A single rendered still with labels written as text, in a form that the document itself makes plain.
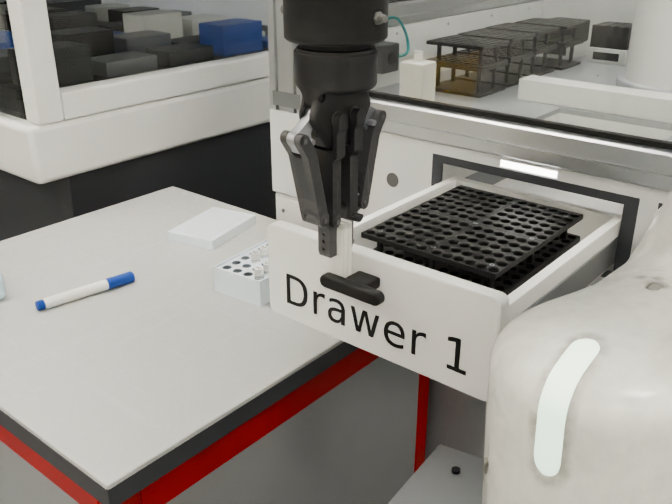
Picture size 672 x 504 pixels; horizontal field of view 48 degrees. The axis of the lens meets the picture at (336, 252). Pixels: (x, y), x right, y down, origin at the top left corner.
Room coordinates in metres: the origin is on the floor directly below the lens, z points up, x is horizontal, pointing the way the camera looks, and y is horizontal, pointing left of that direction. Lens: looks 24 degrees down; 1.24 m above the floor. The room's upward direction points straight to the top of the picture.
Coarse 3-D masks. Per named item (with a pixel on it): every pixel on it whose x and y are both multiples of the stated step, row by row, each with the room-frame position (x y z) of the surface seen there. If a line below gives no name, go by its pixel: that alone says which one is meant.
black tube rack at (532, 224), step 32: (448, 192) 0.95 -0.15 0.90; (480, 192) 0.96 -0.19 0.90; (384, 224) 0.84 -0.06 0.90; (416, 224) 0.84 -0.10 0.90; (448, 224) 0.84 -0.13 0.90; (480, 224) 0.84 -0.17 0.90; (512, 224) 0.84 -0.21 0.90; (544, 224) 0.84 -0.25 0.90; (416, 256) 0.81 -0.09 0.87; (480, 256) 0.75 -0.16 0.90; (512, 256) 0.74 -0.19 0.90; (544, 256) 0.82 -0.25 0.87; (512, 288) 0.73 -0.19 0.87
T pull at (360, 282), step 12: (324, 276) 0.67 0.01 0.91; (336, 276) 0.67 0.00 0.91; (348, 276) 0.67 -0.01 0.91; (360, 276) 0.67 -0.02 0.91; (372, 276) 0.67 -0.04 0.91; (336, 288) 0.66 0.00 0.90; (348, 288) 0.65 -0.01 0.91; (360, 288) 0.64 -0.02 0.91; (372, 288) 0.64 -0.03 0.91; (360, 300) 0.64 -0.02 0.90; (372, 300) 0.63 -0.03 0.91
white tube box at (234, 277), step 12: (264, 240) 1.03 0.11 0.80; (240, 252) 0.98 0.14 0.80; (228, 264) 0.95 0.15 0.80; (240, 264) 0.95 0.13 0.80; (252, 264) 0.95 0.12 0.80; (216, 276) 0.93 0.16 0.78; (228, 276) 0.92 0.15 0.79; (240, 276) 0.91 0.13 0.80; (252, 276) 0.91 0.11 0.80; (264, 276) 0.91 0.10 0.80; (216, 288) 0.93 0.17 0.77; (228, 288) 0.92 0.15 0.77; (240, 288) 0.91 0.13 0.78; (252, 288) 0.90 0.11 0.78; (264, 288) 0.90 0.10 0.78; (252, 300) 0.90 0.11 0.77; (264, 300) 0.89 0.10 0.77
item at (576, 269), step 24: (432, 192) 0.98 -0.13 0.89; (504, 192) 0.98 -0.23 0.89; (384, 216) 0.89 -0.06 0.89; (600, 216) 0.89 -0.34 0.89; (360, 240) 0.85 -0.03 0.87; (600, 240) 0.82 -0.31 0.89; (552, 264) 0.74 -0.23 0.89; (576, 264) 0.77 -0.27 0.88; (600, 264) 0.82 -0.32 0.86; (528, 288) 0.68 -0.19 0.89; (552, 288) 0.72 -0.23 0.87; (576, 288) 0.77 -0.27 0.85
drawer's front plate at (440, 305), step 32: (288, 224) 0.77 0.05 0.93; (288, 256) 0.75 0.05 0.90; (320, 256) 0.72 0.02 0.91; (352, 256) 0.70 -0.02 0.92; (384, 256) 0.68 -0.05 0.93; (320, 288) 0.72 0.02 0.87; (384, 288) 0.67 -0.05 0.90; (416, 288) 0.64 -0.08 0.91; (448, 288) 0.62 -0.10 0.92; (480, 288) 0.61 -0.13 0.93; (320, 320) 0.72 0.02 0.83; (352, 320) 0.69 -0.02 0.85; (384, 320) 0.67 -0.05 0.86; (416, 320) 0.64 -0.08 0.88; (448, 320) 0.62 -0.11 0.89; (480, 320) 0.60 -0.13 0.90; (384, 352) 0.67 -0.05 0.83; (416, 352) 0.64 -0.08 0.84; (448, 352) 0.62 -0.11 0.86; (480, 352) 0.60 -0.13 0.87; (448, 384) 0.62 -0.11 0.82; (480, 384) 0.60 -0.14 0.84
